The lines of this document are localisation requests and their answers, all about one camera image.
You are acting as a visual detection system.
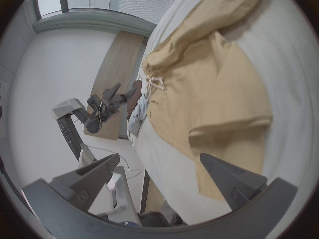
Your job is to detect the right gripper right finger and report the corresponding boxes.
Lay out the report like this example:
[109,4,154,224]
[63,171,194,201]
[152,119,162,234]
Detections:
[200,153,268,212]

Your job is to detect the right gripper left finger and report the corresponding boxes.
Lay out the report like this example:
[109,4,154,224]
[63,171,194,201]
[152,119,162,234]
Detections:
[51,153,121,212]

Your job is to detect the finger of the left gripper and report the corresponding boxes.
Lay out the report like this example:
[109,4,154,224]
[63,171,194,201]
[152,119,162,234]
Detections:
[102,83,121,96]
[126,88,138,101]

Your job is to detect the tan shorts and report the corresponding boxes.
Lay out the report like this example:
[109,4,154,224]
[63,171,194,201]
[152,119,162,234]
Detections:
[142,0,273,200]

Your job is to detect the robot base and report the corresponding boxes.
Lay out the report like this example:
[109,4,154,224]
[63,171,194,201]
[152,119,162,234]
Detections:
[78,143,141,227]

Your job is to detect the bed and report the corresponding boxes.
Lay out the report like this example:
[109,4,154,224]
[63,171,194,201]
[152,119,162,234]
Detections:
[83,0,319,226]

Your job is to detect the brown garment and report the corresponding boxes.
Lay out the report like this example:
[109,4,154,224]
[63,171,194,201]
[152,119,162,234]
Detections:
[127,81,143,121]

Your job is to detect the pale grey garment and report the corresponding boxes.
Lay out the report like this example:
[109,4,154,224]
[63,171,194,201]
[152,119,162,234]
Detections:
[128,96,149,136]

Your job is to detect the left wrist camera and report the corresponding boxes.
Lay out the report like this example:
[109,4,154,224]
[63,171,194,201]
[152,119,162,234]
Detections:
[87,95,101,107]

